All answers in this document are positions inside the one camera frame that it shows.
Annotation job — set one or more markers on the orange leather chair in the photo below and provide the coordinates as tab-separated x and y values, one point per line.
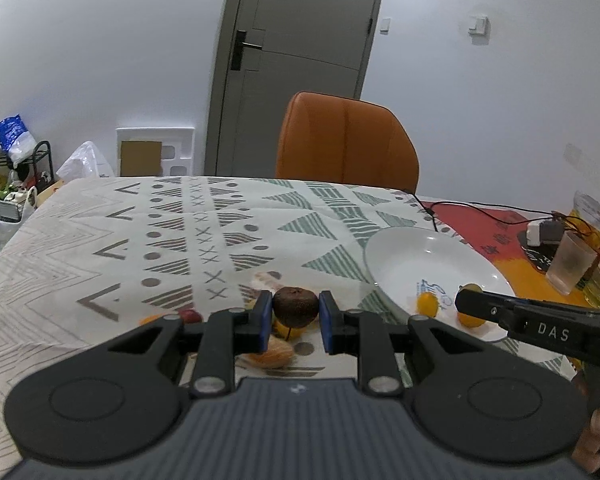
345	145

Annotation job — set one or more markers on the patterned white tablecloth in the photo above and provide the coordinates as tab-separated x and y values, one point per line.
130	260

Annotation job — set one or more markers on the clear yellow snack packet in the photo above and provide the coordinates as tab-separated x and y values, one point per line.
592	212

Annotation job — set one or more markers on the peeled tangerine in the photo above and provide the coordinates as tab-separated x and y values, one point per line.
275	356

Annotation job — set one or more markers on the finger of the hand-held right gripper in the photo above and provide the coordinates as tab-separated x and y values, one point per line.
480	307

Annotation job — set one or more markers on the large white wall switch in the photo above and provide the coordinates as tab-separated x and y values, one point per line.
478	25

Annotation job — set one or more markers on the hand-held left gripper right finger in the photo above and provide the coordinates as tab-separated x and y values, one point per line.
327	327

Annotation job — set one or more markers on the white plate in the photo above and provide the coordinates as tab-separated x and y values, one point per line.
410	265

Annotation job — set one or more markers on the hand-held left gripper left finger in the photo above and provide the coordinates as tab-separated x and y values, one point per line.
262	322

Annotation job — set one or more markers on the red and yellow printed cloth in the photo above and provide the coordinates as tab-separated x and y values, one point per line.
480	225

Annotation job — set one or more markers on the grey power adapter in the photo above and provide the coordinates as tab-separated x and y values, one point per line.
551	232

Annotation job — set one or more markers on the white foam packaging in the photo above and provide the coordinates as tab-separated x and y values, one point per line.
180	140

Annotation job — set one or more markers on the black shoe rack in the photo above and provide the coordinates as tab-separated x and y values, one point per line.
45	160

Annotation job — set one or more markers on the grey door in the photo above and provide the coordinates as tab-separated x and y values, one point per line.
300	60

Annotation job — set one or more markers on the blue and white bag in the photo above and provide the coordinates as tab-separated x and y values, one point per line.
12	135

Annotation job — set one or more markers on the white charger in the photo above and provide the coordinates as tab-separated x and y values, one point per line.
533	233

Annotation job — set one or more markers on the dark brown round fruit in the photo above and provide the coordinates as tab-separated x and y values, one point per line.
295	307

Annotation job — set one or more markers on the frosted cup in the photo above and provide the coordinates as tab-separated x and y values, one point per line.
572	262

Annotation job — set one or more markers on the brown cardboard piece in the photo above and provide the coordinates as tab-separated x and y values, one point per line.
141	158

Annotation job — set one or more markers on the orange kumquat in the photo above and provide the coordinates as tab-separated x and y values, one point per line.
152	319
427	304

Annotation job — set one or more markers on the red date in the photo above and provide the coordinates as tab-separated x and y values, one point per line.
190	316

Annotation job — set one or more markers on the white plastic bag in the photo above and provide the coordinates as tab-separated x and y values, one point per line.
85	162

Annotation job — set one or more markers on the yellow kumquat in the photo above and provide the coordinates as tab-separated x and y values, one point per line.
472	320

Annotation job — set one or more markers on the white tote bag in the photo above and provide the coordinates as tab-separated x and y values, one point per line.
10	210

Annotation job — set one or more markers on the small white wall switch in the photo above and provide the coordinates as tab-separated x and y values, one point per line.
385	25

